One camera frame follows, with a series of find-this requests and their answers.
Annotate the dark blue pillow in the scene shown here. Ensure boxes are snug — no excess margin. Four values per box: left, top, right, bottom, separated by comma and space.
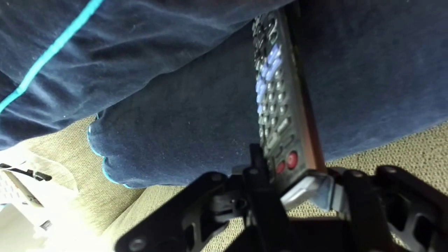
0, 0, 448, 191

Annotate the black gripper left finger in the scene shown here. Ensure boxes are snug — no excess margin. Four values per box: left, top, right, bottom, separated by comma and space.
113, 143, 301, 252

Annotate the white printed paper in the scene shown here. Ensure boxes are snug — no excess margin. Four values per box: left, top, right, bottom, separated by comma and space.
0, 145, 113, 252

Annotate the grey-brown fabric sofa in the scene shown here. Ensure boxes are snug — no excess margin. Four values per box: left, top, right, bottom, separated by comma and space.
0, 117, 448, 252

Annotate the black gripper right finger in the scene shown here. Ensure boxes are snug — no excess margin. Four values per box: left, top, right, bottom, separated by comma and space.
322, 164, 448, 252

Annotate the grey remote with red buttons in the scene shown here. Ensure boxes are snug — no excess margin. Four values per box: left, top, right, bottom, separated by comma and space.
250, 9, 327, 190

